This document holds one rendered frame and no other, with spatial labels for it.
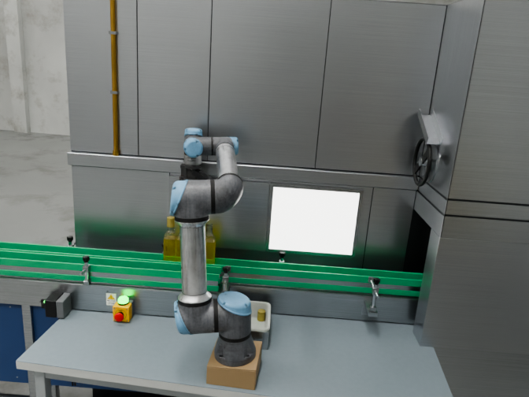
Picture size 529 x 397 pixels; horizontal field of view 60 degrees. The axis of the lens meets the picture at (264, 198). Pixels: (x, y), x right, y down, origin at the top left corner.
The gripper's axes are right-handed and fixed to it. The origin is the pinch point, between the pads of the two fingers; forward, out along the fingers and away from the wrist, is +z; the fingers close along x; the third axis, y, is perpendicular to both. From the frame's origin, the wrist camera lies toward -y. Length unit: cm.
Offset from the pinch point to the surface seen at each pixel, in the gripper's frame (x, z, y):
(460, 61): 11, -70, -100
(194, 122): -14.9, -35.9, 4.7
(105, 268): 14.1, 25.8, 36.2
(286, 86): -15, -55, -36
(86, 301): 16, 41, 44
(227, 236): -11.7, 16.8, -13.5
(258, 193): -11.8, -5.8, -26.8
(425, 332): 23, 39, -101
